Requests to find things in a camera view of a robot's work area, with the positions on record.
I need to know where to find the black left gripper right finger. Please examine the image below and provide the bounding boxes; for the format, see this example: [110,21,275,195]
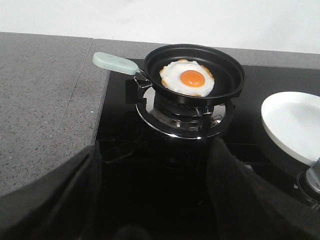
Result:
[206,137,320,240]

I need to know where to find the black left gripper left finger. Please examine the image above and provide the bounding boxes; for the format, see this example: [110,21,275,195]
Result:
[0,145,102,240]

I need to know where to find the fried egg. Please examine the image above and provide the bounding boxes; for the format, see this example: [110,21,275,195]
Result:
[159,59,215,97]

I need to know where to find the black pan with green handle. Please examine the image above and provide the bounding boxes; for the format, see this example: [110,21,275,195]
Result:
[92,44,246,107]

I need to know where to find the white round plate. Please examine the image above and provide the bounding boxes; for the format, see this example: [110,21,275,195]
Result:
[261,91,320,167]

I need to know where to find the silver stove control knob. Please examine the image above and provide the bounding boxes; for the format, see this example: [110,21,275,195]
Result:
[297,158,320,203]

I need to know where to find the black glass gas cooktop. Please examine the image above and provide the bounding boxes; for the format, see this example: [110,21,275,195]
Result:
[95,65,320,240]

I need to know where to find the left black gas burner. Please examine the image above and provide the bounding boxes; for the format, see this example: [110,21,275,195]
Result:
[125,80,235,140]

